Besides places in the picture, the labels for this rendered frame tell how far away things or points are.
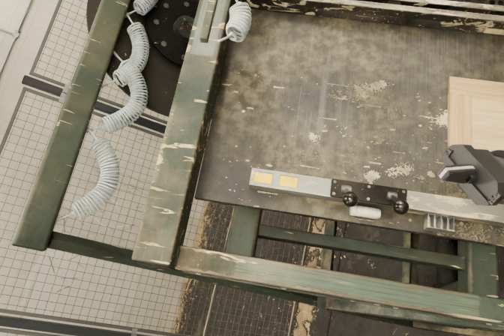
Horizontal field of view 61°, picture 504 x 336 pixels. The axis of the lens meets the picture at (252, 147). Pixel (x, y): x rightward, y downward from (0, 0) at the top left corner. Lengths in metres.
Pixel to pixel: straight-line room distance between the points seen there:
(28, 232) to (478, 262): 1.31
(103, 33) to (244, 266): 1.04
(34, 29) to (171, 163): 4.95
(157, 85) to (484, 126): 1.18
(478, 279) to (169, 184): 0.85
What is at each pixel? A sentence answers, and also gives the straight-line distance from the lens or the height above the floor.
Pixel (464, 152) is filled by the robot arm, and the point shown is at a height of 1.59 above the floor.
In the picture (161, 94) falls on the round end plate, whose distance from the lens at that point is 1.76.
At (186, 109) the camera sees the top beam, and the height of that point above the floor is 1.90.
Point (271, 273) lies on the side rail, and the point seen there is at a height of 1.62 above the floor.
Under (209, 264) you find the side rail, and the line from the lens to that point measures 1.12.
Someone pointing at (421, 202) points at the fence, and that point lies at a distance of 1.22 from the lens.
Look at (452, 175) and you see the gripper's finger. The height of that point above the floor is 1.63.
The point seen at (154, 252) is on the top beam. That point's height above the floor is 1.90.
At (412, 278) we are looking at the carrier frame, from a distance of 2.79.
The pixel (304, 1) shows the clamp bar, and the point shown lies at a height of 1.65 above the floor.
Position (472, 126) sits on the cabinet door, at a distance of 1.38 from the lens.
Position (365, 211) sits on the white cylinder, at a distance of 1.18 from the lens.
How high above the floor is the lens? 2.21
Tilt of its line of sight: 25 degrees down
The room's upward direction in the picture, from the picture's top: 70 degrees counter-clockwise
